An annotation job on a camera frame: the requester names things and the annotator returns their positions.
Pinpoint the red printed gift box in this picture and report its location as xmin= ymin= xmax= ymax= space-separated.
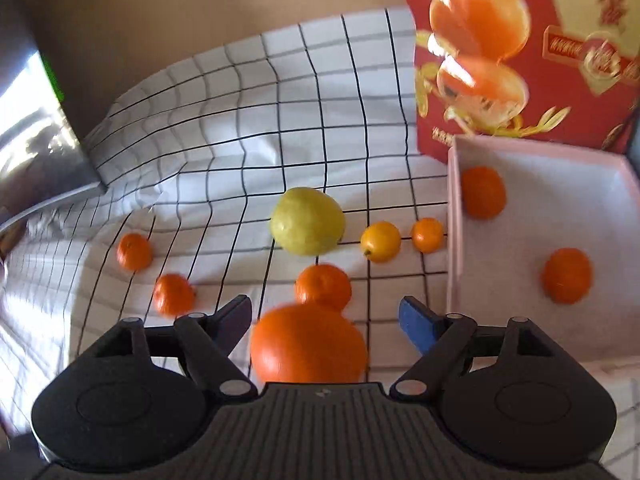
xmin=394 ymin=0 xmax=640 ymax=164

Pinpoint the pink cardboard box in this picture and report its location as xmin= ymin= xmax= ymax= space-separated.
xmin=445 ymin=134 xmax=640 ymax=362

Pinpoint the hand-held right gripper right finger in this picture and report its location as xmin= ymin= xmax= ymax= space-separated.
xmin=389 ymin=295 xmax=568 ymax=401

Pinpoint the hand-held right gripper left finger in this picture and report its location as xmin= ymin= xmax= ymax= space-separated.
xmin=75 ymin=294 xmax=258 ymax=401

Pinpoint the small round kumquat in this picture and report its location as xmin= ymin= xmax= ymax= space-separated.
xmin=410 ymin=217 xmax=445 ymax=254

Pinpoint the grey metallic slab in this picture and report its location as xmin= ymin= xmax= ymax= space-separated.
xmin=0 ymin=25 xmax=108 ymax=233

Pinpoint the white black-checked cloth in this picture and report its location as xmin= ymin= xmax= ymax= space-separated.
xmin=0 ymin=7 xmax=640 ymax=480

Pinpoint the small yellow citrus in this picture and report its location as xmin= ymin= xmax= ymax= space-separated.
xmin=360 ymin=221 xmax=402 ymax=263

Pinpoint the yellow-green pomelo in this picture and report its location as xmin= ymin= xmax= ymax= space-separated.
xmin=270 ymin=187 xmax=347 ymax=256

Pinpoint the mandarin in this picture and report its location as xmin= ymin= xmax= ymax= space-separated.
xmin=541 ymin=247 xmax=594 ymax=305
xmin=294 ymin=263 xmax=353 ymax=312
xmin=460 ymin=165 xmax=507 ymax=220
xmin=152 ymin=273 xmax=196 ymax=317
xmin=116 ymin=233 xmax=153 ymax=272

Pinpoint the large orange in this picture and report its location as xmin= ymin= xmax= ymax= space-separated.
xmin=249 ymin=303 xmax=369 ymax=385

